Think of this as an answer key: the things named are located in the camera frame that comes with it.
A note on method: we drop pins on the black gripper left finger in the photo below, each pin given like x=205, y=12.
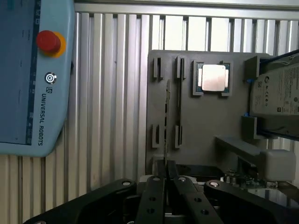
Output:
x=150, y=200

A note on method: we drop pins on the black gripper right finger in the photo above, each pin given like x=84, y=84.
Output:
x=194, y=203

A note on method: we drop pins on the black RAM stick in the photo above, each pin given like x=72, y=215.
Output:
x=179, y=98

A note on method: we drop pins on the green circuit board graphics card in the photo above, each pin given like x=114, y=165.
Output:
x=247, y=182

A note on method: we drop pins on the grey plastic parts rack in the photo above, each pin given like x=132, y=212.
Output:
x=205, y=121

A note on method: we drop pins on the light grey plastic block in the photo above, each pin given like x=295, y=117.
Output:
x=278, y=164

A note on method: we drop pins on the silver CPU chip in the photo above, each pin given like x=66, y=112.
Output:
x=213, y=78

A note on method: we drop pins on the hard disk with white label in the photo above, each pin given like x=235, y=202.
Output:
x=278, y=88

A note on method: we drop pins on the blue Universal Robots teach pendant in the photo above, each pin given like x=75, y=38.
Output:
x=18, y=81

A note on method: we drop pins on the red emergency stop button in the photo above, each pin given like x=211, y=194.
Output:
x=47, y=42

